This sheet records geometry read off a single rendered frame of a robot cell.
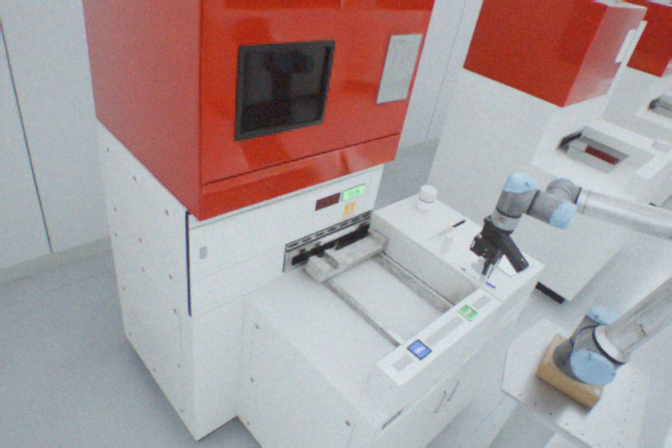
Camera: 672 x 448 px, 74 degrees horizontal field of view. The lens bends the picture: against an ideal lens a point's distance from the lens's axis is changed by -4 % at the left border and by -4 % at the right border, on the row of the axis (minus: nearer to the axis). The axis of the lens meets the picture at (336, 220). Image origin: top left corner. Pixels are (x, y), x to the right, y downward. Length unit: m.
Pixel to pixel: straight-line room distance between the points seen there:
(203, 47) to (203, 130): 0.19
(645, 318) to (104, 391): 2.14
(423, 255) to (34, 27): 1.98
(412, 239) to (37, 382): 1.81
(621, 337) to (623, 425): 0.40
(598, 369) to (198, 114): 1.23
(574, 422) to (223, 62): 1.42
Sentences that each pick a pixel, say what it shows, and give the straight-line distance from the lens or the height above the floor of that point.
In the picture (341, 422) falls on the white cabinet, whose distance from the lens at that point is 1.49.
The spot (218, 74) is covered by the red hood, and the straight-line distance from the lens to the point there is 1.10.
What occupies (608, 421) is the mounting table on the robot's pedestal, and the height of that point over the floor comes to 0.82.
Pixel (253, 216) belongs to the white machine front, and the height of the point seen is 1.14.
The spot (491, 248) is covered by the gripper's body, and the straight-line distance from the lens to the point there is 1.38.
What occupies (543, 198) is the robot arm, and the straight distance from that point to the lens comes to 1.30.
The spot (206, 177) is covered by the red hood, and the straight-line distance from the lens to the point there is 1.20.
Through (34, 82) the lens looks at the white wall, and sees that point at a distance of 2.62.
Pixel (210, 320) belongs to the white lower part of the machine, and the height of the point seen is 0.77.
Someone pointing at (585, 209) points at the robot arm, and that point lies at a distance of 1.42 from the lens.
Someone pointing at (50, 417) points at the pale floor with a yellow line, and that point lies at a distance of 2.44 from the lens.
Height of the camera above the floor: 1.96
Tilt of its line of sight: 34 degrees down
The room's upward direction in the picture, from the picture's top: 11 degrees clockwise
